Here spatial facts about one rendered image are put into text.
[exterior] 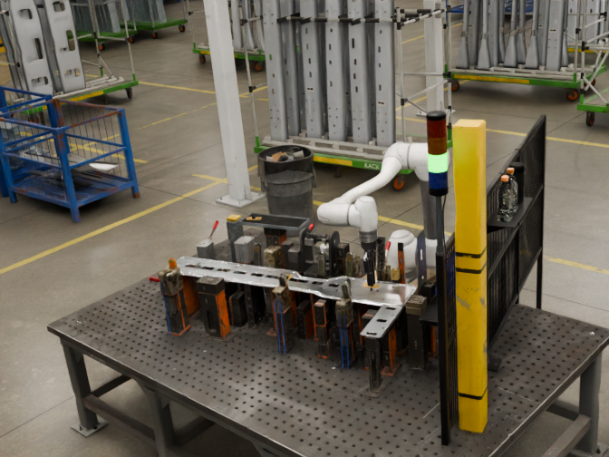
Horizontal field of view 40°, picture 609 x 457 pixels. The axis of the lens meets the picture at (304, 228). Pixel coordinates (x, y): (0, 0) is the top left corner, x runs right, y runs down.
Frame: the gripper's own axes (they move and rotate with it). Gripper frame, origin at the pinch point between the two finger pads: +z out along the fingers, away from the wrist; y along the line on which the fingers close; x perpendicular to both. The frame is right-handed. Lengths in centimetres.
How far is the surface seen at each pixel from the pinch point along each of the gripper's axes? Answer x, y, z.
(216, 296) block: -77, 21, 10
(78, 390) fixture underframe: -172, 35, 77
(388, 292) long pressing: 8.4, -0.1, 6.5
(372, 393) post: 15, 41, 36
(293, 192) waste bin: -177, -254, 63
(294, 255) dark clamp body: -49, -16, 0
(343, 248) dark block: -22.2, -18.0, -5.1
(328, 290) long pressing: -20.4, 6.2, 6.4
